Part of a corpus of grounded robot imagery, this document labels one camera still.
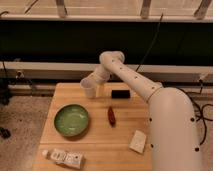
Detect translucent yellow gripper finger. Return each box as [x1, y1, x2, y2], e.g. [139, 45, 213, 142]
[96, 84, 104, 98]

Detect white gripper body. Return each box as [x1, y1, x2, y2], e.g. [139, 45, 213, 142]
[89, 65, 110, 84]

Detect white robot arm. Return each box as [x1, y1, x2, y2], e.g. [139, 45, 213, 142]
[92, 51, 202, 171]

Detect green ceramic bowl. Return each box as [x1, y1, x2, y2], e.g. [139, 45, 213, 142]
[54, 104, 90, 137]

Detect black rectangular phone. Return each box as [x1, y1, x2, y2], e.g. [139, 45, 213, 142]
[111, 90, 130, 99]

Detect dark red small object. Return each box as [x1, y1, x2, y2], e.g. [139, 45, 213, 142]
[108, 106, 116, 126]

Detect white tube with label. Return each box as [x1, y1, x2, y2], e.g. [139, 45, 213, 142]
[42, 149, 84, 169]

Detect dark object on floor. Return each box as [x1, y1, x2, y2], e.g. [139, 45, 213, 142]
[0, 127, 11, 139]

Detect black hanging cable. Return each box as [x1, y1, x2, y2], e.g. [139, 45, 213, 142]
[134, 13, 165, 73]

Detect grey wall rail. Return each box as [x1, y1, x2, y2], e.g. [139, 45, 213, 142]
[0, 61, 213, 83]

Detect black floor cable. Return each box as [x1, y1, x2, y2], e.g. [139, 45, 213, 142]
[179, 79, 213, 146]

